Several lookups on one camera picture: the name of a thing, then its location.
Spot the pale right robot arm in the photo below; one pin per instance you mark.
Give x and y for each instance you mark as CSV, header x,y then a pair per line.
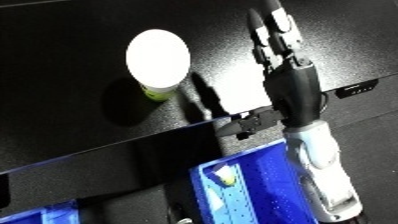
x,y
320,166

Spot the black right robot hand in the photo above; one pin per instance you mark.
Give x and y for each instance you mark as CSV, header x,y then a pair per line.
x,y
293,83

